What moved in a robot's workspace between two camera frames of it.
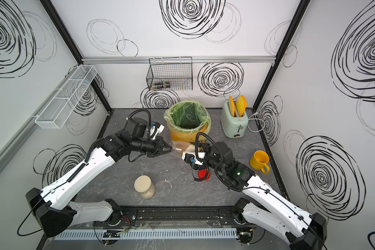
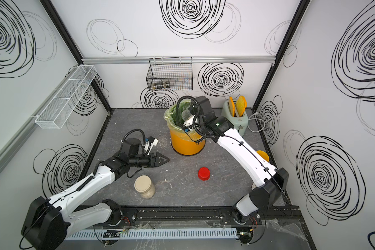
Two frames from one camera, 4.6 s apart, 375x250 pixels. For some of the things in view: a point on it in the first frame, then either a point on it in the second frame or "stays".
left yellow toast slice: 231,103 stays
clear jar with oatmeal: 183,146 -> 186,114
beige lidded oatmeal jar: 144,186 stays
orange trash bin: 188,136 stays
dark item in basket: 162,85 stays
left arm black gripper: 160,144 -> 157,159
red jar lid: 202,173 stays
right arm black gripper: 206,144 -> 192,110
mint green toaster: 234,127 stays
